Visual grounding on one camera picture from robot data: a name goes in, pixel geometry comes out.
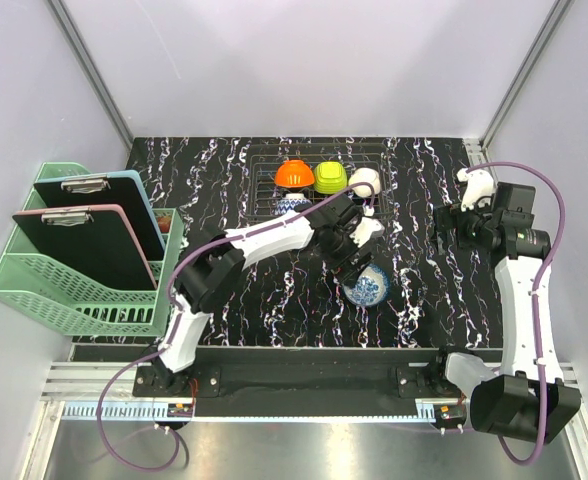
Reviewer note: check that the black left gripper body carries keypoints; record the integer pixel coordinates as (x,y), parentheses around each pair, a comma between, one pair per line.
(341,248)

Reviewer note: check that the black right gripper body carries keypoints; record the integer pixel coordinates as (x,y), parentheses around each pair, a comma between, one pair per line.
(470,227)

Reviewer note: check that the blue white floral bowl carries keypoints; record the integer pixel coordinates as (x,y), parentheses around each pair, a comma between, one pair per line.
(371,288)

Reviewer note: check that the blue white zigzag bowl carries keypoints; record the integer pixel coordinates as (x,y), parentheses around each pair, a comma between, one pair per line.
(289,202)

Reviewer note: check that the white bowl dark blue outside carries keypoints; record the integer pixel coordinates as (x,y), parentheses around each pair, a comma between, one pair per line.
(330,177)

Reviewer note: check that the yellow floral scalloped bowl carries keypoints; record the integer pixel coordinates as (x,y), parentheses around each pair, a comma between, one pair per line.
(365,182)

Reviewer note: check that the orange bowl white inside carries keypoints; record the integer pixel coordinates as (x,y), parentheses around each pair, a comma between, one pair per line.
(294,173)

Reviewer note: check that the red patterned bowl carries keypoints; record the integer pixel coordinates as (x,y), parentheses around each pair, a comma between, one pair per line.
(164,222)

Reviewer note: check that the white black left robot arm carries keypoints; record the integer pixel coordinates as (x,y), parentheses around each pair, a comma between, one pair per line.
(204,279)

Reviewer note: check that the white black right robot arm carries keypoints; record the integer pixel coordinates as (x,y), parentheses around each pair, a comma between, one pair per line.
(526,398)

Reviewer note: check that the black marble pattern mat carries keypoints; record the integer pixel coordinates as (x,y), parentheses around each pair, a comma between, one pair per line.
(293,300)

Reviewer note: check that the blue edged black clipboard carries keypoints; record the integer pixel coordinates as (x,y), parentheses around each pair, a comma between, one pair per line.
(122,188)

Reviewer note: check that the pink edged black clipboard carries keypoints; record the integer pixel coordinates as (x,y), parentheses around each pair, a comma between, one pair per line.
(96,241)

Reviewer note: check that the green plastic file basket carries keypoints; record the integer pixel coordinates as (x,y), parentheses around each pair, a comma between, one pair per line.
(72,304)

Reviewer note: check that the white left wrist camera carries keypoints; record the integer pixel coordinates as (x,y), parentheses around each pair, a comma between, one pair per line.
(367,229)

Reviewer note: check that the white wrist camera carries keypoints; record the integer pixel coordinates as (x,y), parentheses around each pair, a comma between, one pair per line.
(367,229)
(479,189)

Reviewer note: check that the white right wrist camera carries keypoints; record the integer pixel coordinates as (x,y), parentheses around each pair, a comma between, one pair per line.
(479,189)

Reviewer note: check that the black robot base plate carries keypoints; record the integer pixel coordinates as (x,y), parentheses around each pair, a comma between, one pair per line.
(217,380)

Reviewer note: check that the aluminium frame rail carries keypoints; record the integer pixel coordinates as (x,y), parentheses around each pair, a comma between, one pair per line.
(93,390)

